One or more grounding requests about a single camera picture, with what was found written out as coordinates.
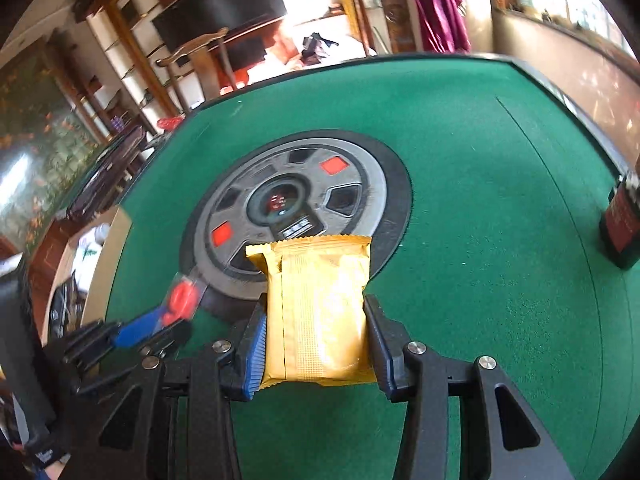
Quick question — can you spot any clear bag with red item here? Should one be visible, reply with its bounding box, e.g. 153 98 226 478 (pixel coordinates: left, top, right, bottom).
160 273 206 327

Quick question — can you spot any yellow snack packet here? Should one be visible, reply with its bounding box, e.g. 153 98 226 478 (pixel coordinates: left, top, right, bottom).
245 235 375 389

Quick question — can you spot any black snack bag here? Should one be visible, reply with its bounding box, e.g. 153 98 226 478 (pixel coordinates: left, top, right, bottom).
48 273 86 340

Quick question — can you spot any person's left hand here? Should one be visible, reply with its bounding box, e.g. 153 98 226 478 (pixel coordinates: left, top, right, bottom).
34 460 66 480

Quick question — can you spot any cardboard box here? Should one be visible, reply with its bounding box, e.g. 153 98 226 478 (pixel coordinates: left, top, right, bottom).
40 205 132 344

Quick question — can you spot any white green tube in box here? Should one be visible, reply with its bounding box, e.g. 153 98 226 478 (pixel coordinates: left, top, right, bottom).
72 240 102 292

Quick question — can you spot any white bottle in box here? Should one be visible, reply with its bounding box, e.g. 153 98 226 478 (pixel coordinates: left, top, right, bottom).
93 222 111 246

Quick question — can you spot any dark glossy side table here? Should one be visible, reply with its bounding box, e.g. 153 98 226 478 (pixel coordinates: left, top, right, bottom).
60 126 146 222

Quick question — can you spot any floral painting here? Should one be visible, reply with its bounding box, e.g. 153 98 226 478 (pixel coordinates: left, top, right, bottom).
1 53 100 252

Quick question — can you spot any red plastic item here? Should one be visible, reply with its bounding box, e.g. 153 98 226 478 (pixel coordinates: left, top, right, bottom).
156 115 184 131

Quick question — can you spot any round mahjong table centre console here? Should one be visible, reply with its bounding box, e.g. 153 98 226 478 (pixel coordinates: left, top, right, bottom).
179 129 412 323

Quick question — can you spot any red black canister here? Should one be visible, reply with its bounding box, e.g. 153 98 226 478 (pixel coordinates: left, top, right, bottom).
599 172 640 270

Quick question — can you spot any wooden chair left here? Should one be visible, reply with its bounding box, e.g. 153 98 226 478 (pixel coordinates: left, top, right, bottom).
154 27 238 116

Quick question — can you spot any wooden chair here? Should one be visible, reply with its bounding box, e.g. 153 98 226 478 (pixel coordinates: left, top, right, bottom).
350 0 424 56
154 27 238 116

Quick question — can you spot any wooden shelving unit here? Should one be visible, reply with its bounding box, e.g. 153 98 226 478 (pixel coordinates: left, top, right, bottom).
50 0 168 136

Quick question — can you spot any dark clothes pile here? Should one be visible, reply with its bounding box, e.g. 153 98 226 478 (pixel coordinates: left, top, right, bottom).
300 32 338 66

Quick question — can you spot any black television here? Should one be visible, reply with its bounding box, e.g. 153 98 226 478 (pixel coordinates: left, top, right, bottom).
152 0 286 51

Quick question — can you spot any wooden chair right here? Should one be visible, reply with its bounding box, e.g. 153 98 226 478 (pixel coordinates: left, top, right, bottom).
350 0 424 56

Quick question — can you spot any magenta cloth on chair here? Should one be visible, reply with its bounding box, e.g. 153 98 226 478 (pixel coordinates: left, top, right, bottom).
414 0 471 54

